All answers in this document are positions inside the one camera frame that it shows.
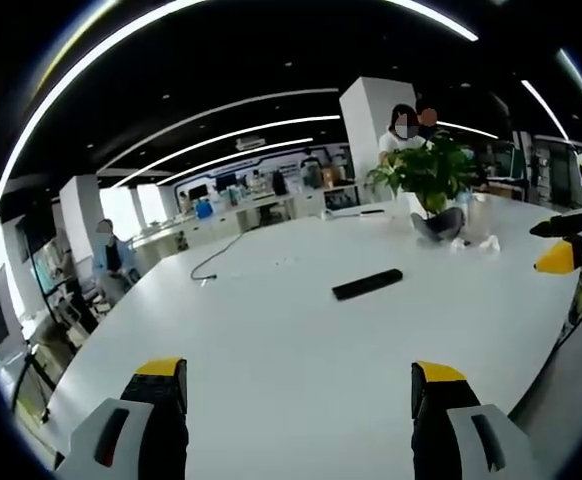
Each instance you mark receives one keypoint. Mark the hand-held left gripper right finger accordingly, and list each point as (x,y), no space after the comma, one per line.
(446,415)

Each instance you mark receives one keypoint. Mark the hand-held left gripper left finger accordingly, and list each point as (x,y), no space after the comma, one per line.
(143,415)

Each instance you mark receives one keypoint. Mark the black remote control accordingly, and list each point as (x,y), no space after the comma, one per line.
(367,284)

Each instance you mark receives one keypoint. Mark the clear plastic container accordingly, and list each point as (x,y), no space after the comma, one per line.
(478,215)

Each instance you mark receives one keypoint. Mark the white crumpled wrapper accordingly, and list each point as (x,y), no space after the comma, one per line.
(473,245)

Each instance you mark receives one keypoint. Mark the black tripod stand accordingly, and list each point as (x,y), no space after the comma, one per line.
(33,380)

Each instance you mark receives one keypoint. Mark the grey plant pot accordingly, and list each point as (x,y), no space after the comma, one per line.
(438,222)

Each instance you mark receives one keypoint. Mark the green potted plant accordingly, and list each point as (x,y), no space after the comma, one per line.
(428,172)

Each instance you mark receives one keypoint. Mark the white flat device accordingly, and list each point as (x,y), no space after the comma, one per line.
(356,213)

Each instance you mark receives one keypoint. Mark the white pillar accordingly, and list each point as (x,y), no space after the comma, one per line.
(83,215)
(371,130)

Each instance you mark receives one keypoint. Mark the white counter with equipment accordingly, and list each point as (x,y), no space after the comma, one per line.
(231,215)

